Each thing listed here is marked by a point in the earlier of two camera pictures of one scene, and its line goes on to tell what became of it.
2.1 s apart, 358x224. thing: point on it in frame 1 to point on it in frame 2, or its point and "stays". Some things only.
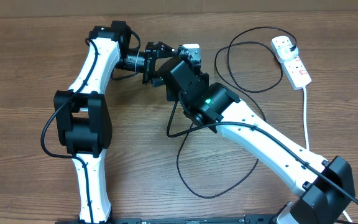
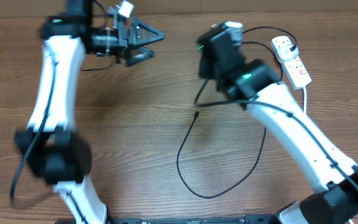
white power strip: x=294 y=69 stays
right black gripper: x=174 y=96 to x=207 y=69
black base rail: x=253 y=219 stays
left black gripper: x=149 y=66 to x=126 y=46
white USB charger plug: x=287 y=51 stays
